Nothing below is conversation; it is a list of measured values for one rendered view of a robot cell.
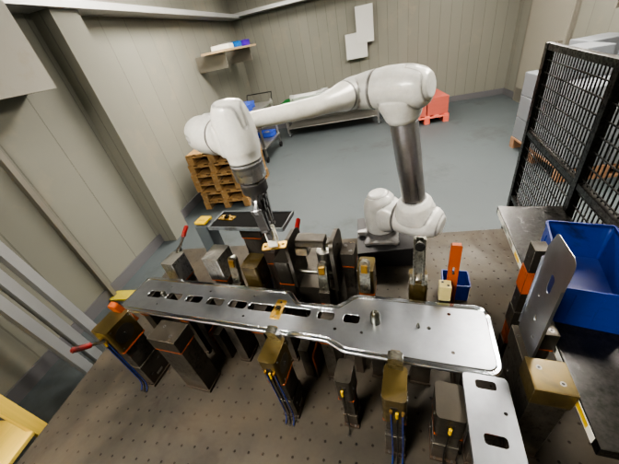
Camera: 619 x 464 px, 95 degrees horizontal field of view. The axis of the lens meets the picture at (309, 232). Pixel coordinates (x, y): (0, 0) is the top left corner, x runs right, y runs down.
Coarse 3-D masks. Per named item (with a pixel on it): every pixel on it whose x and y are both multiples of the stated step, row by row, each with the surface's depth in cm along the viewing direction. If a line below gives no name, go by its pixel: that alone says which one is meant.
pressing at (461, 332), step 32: (160, 288) 123; (192, 288) 119; (224, 288) 116; (256, 288) 112; (192, 320) 105; (224, 320) 102; (256, 320) 99; (288, 320) 96; (320, 320) 94; (384, 320) 89; (416, 320) 87; (448, 320) 85; (480, 320) 84; (352, 352) 83; (384, 352) 81; (416, 352) 79; (448, 352) 78; (480, 352) 76
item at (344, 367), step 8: (344, 360) 82; (336, 368) 81; (344, 368) 80; (352, 368) 80; (336, 376) 79; (344, 376) 79; (352, 376) 79; (336, 384) 79; (344, 384) 77; (352, 384) 80; (344, 392) 80; (352, 392) 80; (344, 400) 82; (352, 400) 82; (344, 408) 89; (352, 408) 87; (360, 408) 96; (344, 416) 91; (352, 416) 90; (360, 416) 95; (352, 424) 93
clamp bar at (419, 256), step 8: (416, 240) 87; (424, 240) 85; (416, 248) 84; (424, 248) 83; (416, 256) 89; (424, 256) 87; (416, 264) 90; (424, 264) 89; (416, 272) 92; (424, 272) 90; (424, 280) 91
